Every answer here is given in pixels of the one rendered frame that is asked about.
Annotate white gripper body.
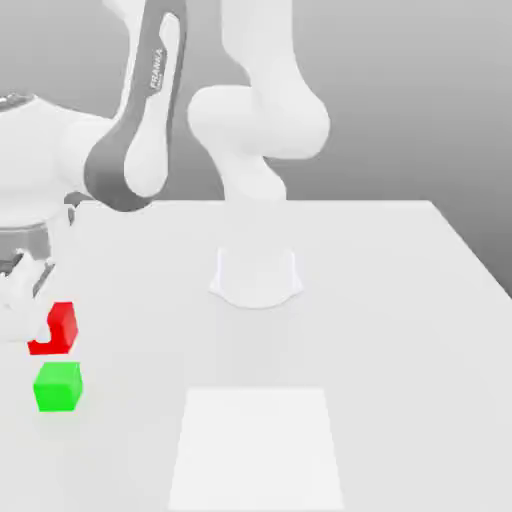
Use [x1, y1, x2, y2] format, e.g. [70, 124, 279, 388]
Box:
[0, 293, 52, 345]

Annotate small red cube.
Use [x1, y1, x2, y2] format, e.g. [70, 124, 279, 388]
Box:
[26, 301, 80, 356]

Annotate small green cube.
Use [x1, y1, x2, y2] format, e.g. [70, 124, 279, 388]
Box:
[32, 361, 84, 414]

